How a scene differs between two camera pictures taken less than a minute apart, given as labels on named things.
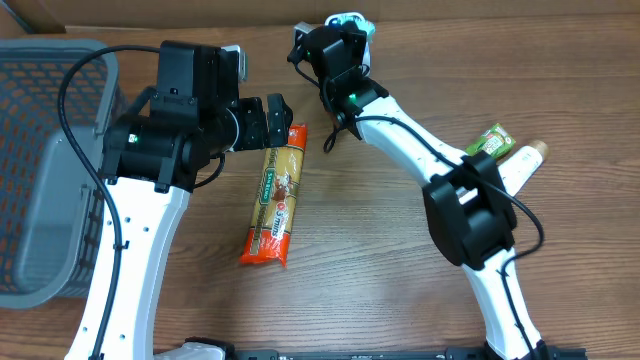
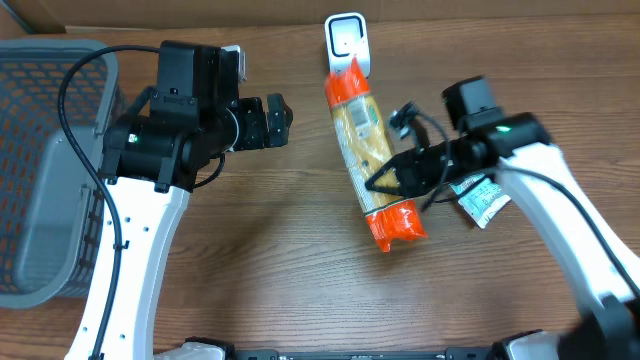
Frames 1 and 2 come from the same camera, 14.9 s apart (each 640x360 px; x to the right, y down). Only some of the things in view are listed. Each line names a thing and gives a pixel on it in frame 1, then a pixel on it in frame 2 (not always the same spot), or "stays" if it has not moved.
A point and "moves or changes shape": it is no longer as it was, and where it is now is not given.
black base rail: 368,354 stays
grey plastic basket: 52,198 stays
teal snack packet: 367,27 moves or changes shape
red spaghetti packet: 266,239 -> 392,219
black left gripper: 255,123 stays
